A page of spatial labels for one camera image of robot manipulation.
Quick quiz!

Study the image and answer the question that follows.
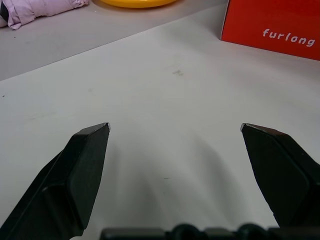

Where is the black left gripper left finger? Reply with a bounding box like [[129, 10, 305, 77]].
[[0, 122, 111, 240]]

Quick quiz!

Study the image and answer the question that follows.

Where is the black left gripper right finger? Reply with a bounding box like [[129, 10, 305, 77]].
[[240, 122, 320, 230]]

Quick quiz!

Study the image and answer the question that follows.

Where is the red cardboard box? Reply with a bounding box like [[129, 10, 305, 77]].
[[220, 0, 320, 62]]

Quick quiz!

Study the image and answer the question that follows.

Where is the pale pink cloth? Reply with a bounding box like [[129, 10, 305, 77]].
[[0, 0, 89, 31]]

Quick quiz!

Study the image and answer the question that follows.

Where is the yellow round plate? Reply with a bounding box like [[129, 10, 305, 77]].
[[99, 0, 177, 9]]

